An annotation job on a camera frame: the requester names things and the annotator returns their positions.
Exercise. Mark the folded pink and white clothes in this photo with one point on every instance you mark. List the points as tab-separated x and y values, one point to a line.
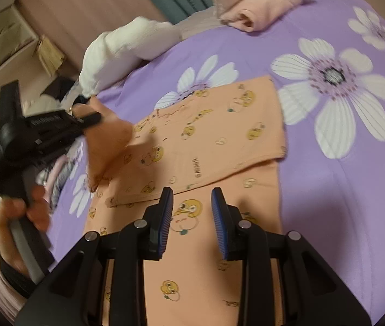
253	15

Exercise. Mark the purple floral bed sheet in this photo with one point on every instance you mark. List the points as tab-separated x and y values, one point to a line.
326	60

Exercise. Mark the white fluffy blanket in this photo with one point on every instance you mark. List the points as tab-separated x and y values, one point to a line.
115	54

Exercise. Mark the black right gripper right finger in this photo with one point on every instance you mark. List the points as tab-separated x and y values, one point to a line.
312	293

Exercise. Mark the person's left hand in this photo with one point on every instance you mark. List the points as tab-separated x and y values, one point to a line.
12	209

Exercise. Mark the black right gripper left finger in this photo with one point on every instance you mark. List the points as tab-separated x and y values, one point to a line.
72	294

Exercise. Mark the orange cartoon print baby garment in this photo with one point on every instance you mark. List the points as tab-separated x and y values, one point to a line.
231	137

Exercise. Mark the folded grey garment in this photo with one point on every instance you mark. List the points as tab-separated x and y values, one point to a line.
56	180

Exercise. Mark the cardboard box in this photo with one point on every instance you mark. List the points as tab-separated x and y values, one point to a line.
50	56

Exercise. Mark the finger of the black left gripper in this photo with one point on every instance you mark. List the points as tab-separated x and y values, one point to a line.
88	120

